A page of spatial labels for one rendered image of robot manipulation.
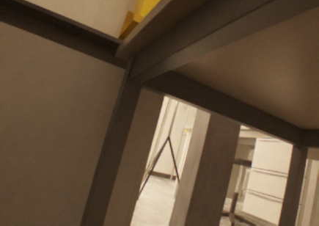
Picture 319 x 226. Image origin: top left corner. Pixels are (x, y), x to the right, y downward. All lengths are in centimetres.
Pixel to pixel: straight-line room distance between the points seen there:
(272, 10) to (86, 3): 59
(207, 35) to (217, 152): 132
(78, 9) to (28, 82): 25
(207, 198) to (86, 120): 109
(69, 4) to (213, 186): 128
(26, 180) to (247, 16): 59
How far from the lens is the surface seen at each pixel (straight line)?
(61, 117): 64
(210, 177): 156
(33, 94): 65
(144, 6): 64
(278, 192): 194
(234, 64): 49
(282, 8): 23
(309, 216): 179
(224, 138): 159
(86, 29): 64
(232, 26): 26
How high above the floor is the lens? 48
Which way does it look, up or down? 12 degrees up
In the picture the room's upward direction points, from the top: 15 degrees clockwise
